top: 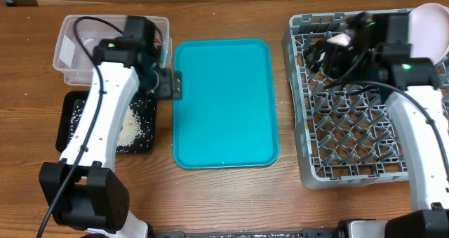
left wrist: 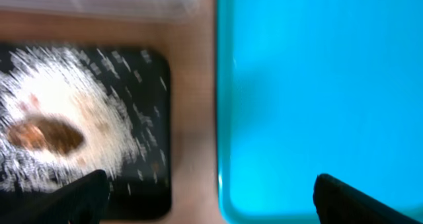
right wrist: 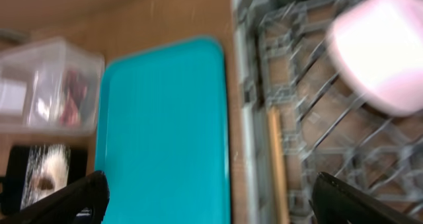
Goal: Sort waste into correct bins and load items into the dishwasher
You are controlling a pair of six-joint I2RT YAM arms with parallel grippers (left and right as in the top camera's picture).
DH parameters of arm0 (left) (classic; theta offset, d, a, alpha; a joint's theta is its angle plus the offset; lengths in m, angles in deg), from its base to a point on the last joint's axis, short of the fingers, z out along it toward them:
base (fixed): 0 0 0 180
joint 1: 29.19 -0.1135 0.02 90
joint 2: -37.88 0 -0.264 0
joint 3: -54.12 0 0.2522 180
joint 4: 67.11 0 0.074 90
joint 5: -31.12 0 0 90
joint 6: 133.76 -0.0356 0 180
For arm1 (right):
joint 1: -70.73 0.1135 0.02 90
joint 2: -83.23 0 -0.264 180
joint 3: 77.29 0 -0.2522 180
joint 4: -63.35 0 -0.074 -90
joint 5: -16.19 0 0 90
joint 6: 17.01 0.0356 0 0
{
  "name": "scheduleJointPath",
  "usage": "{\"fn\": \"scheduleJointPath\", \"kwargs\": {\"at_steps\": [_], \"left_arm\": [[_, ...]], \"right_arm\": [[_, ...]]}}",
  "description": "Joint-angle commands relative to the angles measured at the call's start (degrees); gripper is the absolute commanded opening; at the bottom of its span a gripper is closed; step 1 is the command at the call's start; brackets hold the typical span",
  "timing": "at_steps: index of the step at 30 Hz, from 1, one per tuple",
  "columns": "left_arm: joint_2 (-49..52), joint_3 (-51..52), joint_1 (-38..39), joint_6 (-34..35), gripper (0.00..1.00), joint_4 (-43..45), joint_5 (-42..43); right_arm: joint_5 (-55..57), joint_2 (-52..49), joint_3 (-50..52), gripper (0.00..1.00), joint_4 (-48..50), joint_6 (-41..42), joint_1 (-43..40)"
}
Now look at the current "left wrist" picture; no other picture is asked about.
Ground teal serving tray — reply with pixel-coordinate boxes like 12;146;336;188
216;0;422;223

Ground brown food scrap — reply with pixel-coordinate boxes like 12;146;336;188
6;116;85;155

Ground clear plastic bin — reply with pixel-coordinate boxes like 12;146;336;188
1;0;200;20

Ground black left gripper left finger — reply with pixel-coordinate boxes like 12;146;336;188
1;170;110;224

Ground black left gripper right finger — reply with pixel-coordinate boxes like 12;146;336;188
313;174;420;224

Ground black tray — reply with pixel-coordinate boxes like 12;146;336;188
0;42;173;221

